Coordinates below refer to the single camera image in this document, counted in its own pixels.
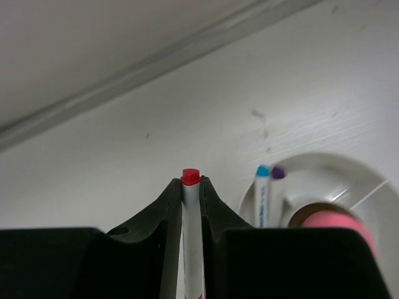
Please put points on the purple capped white marker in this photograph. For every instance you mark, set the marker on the purple capped white marker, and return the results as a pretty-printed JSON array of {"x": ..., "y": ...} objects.
[{"x": 277, "y": 190}]

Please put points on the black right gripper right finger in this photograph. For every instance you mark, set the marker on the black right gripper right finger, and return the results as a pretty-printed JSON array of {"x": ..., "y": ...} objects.
[{"x": 241, "y": 261}]

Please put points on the blue capped white marker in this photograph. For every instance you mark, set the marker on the blue capped white marker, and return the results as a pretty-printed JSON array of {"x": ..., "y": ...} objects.
[{"x": 261, "y": 196}]

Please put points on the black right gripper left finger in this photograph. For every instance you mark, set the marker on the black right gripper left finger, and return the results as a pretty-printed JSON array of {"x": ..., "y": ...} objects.
[{"x": 136, "y": 259}]

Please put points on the white round divided pen holder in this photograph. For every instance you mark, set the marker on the white round divided pen holder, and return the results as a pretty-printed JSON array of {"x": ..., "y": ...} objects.
[{"x": 340, "y": 180}]

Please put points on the red capped white marker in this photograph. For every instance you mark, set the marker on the red capped white marker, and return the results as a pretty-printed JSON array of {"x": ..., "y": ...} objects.
[{"x": 192, "y": 234}]

